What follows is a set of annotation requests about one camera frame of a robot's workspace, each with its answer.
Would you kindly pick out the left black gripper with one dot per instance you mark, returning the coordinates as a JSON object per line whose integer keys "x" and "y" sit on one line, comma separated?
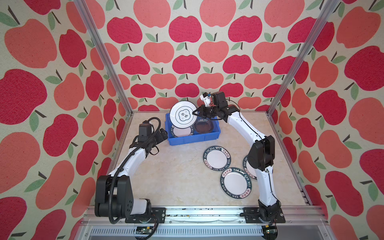
{"x": 159, "y": 138}

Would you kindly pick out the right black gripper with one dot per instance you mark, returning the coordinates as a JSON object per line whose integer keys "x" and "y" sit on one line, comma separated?
{"x": 202, "y": 111}

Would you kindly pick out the green rim plate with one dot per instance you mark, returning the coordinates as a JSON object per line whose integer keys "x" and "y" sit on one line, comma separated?
{"x": 217, "y": 158}
{"x": 235, "y": 183}
{"x": 248, "y": 169}
{"x": 178, "y": 132}

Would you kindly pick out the clear glass plate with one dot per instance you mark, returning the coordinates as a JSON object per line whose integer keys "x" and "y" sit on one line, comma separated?
{"x": 204, "y": 126}

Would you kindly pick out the white plate clover pattern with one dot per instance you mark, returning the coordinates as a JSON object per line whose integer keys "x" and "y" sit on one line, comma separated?
{"x": 182, "y": 115}

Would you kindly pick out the green rim plate front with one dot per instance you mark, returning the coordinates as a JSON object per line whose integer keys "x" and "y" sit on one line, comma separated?
{"x": 235, "y": 183}

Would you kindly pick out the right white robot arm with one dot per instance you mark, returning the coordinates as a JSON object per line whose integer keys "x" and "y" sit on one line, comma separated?
{"x": 262, "y": 150}

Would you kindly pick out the blue plastic bin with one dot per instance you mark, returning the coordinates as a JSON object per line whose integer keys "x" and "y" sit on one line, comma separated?
{"x": 195, "y": 138}

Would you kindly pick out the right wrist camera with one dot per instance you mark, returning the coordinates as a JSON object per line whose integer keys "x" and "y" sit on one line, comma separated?
{"x": 207, "y": 99}

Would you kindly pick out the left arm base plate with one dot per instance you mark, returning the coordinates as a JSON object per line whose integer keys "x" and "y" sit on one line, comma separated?
{"x": 156, "y": 214}

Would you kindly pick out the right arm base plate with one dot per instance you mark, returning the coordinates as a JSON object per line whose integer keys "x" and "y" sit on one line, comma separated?
{"x": 253, "y": 214}

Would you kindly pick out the aluminium front rail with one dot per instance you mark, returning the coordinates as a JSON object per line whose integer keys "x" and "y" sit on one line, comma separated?
{"x": 210, "y": 223}

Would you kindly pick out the right aluminium frame post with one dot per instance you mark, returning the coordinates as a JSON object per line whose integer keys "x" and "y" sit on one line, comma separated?
{"x": 314, "y": 33}

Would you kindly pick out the aluminium frame post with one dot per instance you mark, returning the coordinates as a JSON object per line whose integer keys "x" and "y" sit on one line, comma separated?
{"x": 90, "y": 24}
{"x": 314, "y": 33}

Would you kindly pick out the left aluminium frame post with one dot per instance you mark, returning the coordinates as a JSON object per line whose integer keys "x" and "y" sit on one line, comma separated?
{"x": 90, "y": 24}

